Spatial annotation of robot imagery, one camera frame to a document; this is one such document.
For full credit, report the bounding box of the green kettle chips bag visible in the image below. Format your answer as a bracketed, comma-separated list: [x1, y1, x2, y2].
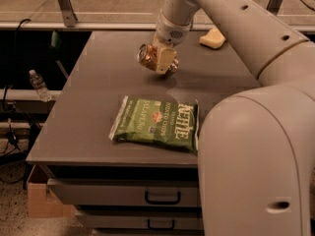
[108, 96, 199, 152]

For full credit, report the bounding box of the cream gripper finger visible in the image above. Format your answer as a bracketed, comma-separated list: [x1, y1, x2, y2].
[156, 47, 176, 75]

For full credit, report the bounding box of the yellow sponge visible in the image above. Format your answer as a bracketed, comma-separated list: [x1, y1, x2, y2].
[199, 28, 225, 49]

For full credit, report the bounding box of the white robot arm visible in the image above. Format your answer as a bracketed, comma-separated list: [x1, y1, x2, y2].
[155, 0, 315, 236]

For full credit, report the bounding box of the upper grey drawer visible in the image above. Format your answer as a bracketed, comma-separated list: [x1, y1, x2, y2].
[48, 178, 200, 207]

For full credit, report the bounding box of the clear plastic water bottle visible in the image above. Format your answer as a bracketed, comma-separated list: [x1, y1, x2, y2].
[29, 70, 52, 102]

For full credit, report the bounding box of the cardboard box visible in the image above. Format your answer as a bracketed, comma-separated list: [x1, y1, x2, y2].
[27, 166, 75, 218]

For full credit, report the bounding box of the orange soda can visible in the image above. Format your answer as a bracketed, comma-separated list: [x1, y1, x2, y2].
[137, 44, 179, 77]

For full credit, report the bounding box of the lower grey drawer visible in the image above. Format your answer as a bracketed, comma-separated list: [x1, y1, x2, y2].
[75, 210, 203, 230]

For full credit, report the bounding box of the black cable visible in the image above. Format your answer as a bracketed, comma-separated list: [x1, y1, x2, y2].
[1, 18, 32, 114]

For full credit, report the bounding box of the grey drawer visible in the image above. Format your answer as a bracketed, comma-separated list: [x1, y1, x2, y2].
[48, 178, 200, 207]
[75, 210, 203, 230]

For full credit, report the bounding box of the left metal railing bracket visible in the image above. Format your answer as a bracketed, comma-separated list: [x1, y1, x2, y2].
[57, 0, 78, 28]

